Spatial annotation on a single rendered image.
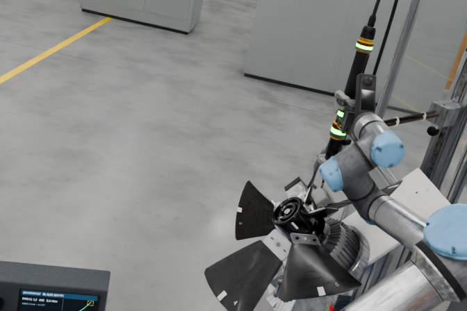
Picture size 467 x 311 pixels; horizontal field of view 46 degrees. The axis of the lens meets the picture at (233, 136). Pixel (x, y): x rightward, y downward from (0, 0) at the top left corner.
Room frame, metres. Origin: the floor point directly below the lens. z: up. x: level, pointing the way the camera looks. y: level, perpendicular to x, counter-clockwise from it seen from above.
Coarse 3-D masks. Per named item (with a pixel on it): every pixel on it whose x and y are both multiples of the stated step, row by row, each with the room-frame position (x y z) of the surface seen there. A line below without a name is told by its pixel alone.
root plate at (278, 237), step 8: (272, 232) 1.52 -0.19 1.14; (280, 232) 1.52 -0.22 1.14; (264, 240) 1.51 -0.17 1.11; (272, 240) 1.51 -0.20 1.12; (280, 240) 1.51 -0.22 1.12; (288, 240) 1.51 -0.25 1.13; (272, 248) 1.49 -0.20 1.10; (280, 248) 1.49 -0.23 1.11; (288, 248) 1.49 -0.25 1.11; (280, 256) 1.47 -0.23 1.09
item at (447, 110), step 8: (432, 104) 1.88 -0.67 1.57; (440, 104) 1.88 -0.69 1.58; (448, 104) 1.90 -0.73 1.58; (456, 104) 1.92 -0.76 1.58; (440, 112) 1.86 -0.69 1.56; (448, 112) 1.84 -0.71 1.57; (456, 112) 1.88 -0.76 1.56; (432, 120) 1.87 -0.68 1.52; (440, 120) 1.85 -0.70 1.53; (448, 120) 1.86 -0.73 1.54
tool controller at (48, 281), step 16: (0, 272) 0.95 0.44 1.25; (16, 272) 0.96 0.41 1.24; (32, 272) 0.97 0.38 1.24; (48, 272) 0.99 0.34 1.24; (64, 272) 1.00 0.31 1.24; (80, 272) 1.01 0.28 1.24; (96, 272) 1.03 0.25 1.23; (0, 288) 0.90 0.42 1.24; (16, 288) 0.91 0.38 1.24; (32, 288) 0.92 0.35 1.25; (48, 288) 0.93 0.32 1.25; (64, 288) 0.93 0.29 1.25; (80, 288) 0.94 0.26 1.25; (96, 288) 0.95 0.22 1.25; (0, 304) 0.89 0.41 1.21; (16, 304) 0.90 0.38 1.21; (32, 304) 0.91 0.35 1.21; (48, 304) 0.92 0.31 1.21; (64, 304) 0.92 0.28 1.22; (80, 304) 0.93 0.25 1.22; (96, 304) 0.94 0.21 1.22
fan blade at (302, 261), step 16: (288, 256) 1.35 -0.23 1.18; (304, 256) 1.35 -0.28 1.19; (320, 256) 1.36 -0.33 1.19; (288, 272) 1.28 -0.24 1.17; (304, 272) 1.28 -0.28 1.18; (320, 272) 1.28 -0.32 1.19; (336, 272) 1.29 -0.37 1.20; (288, 288) 1.23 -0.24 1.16; (304, 288) 1.22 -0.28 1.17; (336, 288) 1.22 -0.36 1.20; (352, 288) 1.22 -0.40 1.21
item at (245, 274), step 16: (240, 256) 1.48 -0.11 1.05; (256, 256) 1.47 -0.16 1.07; (272, 256) 1.47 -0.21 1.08; (208, 272) 1.48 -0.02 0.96; (224, 272) 1.46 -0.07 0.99; (240, 272) 1.44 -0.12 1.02; (256, 272) 1.44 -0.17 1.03; (272, 272) 1.44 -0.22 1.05; (224, 288) 1.42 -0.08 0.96; (240, 288) 1.41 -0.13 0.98; (256, 288) 1.40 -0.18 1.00; (224, 304) 1.38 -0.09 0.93; (240, 304) 1.37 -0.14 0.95; (256, 304) 1.37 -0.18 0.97
